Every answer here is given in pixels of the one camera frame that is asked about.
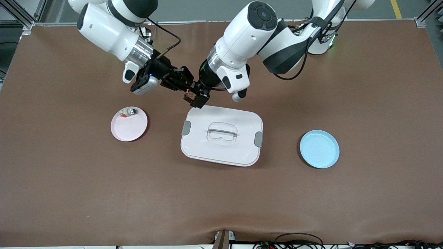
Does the white lidded storage box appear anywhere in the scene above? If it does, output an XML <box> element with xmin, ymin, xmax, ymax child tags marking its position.
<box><xmin>180</xmin><ymin>104</ymin><xmax>264</xmax><ymax>167</ymax></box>

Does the pale pink round plate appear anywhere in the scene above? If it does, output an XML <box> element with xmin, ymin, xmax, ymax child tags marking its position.
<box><xmin>110</xmin><ymin>106</ymin><xmax>148</xmax><ymax>142</ymax></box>

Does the brown table mat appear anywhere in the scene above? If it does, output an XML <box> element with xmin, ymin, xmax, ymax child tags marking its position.
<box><xmin>0</xmin><ymin>19</ymin><xmax>443</xmax><ymax>247</ymax></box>

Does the light blue round plate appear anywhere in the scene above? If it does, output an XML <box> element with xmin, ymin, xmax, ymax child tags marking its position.
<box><xmin>300</xmin><ymin>130</ymin><xmax>340</xmax><ymax>169</ymax></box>

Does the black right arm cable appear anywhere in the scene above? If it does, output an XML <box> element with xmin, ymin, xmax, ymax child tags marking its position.
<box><xmin>145</xmin><ymin>16</ymin><xmax>181</xmax><ymax>60</ymax></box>

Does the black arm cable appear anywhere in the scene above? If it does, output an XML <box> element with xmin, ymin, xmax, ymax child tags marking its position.
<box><xmin>145</xmin><ymin>16</ymin><xmax>181</xmax><ymax>60</ymax></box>
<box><xmin>275</xmin><ymin>0</ymin><xmax>348</xmax><ymax>81</ymax></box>

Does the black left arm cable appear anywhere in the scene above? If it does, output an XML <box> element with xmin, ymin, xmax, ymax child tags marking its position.
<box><xmin>275</xmin><ymin>0</ymin><xmax>348</xmax><ymax>81</ymax></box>

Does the camera mount post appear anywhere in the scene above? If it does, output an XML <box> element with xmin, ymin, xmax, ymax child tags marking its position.
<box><xmin>212</xmin><ymin>230</ymin><xmax>236</xmax><ymax>249</ymax></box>

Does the aluminium frame profile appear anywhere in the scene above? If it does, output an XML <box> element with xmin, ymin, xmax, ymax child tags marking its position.
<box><xmin>414</xmin><ymin>0</ymin><xmax>443</xmax><ymax>28</ymax></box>
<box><xmin>0</xmin><ymin>0</ymin><xmax>46</xmax><ymax>30</ymax></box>

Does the looped black floor cable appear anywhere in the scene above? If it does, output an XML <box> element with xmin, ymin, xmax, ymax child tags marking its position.
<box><xmin>274</xmin><ymin>232</ymin><xmax>325</xmax><ymax>249</ymax></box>

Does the black floor cable bundle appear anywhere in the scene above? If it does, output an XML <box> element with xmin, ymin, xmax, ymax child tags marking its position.
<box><xmin>346</xmin><ymin>239</ymin><xmax>443</xmax><ymax>249</ymax></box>

